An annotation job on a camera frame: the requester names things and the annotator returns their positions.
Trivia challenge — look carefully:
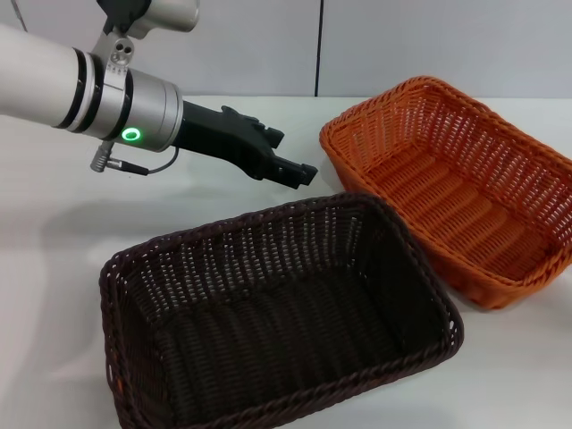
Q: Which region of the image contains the orange woven basket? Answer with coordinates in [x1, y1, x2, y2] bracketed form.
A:
[318, 75, 572, 311]

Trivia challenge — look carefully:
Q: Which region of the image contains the thin black cable with plug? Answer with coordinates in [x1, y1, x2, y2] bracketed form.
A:
[91, 142, 181, 176]

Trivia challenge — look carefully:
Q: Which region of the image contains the dark brown woven basket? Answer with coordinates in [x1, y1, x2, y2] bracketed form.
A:
[98, 192, 466, 429]

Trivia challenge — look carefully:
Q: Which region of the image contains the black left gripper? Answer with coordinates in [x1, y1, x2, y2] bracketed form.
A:
[172, 101, 319, 190]

